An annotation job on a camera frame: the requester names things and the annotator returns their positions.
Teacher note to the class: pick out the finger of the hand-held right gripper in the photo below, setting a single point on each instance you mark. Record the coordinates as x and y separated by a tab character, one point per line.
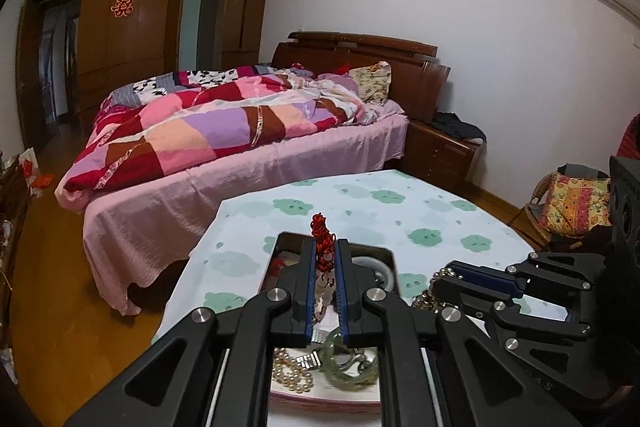
490	279
540	327

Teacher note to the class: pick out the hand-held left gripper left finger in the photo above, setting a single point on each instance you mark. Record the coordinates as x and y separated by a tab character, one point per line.
311	292

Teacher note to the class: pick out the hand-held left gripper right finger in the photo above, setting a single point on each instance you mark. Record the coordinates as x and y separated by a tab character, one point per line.
341	292

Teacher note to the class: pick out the white jade bangle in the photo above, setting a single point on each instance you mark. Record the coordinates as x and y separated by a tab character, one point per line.
385	277

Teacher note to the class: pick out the metal tin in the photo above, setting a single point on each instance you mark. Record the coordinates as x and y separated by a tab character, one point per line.
370	249

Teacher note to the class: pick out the red knot ornament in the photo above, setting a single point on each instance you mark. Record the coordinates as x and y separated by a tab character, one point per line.
322	232

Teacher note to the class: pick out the white dish with pink rim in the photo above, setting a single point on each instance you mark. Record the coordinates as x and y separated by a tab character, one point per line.
340	399

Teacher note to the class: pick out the dark garment on chair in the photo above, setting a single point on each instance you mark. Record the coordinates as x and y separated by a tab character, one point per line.
585	241

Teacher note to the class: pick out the patterned yellow cushion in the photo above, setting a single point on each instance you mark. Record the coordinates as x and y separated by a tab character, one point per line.
575	204

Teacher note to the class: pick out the silver metal clasp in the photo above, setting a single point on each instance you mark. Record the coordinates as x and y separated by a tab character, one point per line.
307	360

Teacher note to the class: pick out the red hanging garment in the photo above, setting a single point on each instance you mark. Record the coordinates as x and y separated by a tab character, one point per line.
631	139

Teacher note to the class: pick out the green jade bangle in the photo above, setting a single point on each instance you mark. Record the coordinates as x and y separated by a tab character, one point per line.
332	369

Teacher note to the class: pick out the wicker chair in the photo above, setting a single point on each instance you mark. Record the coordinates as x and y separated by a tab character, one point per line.
532	212

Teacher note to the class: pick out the cloud print tablecloth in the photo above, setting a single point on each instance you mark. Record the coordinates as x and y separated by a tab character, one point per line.
350	202

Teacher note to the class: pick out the bed with pink sheet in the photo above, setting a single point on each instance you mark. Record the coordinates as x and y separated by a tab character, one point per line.
225	197

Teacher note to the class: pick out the wooden nightstand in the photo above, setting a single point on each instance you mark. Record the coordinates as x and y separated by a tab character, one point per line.
440	157

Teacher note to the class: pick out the dark clothing pile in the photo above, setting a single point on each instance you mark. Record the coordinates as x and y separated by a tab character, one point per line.
457	127

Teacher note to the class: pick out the patchwork quilt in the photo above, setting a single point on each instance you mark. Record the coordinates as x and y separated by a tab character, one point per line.
210	127

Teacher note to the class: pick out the floral pillow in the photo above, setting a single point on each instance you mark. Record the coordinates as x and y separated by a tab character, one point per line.
372	82

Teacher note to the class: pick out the wooden wardrobe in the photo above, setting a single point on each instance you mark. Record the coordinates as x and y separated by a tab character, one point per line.
145	57

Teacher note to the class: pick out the red and white bag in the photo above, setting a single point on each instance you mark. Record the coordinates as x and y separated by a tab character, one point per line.
32	169

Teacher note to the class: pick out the red paper decoration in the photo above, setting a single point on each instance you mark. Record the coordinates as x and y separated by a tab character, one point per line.
122	4

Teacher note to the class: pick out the wooden bed frame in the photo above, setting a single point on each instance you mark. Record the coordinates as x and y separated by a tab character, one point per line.
415	77

